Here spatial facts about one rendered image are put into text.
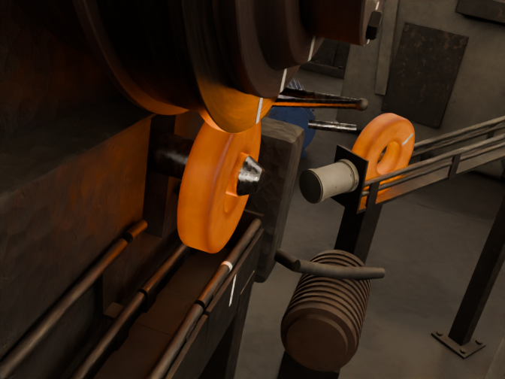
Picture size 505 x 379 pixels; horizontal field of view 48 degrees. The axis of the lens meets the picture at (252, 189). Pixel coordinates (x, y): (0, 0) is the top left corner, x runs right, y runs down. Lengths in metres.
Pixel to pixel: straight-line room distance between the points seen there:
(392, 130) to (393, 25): 2.22
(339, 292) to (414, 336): 0.91
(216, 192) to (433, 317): 1.51
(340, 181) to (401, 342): 0.91
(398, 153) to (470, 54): 2.11
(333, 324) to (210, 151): 0.47
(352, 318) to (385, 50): 2.46
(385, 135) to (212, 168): 0.56
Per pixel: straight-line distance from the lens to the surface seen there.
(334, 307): 0.92
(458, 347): 1.87
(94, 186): 0.49
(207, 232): 0.53
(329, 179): 0.96
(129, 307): 0.57
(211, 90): 0.40
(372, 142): 1.00
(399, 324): 1.87
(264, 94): 0.48
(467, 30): 3.17
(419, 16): 3.22
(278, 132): 0.78
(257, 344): 1.63
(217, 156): 0.51
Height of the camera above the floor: 1.06
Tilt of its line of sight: 26 degrees down
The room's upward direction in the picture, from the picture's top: 10 degrees clockwise
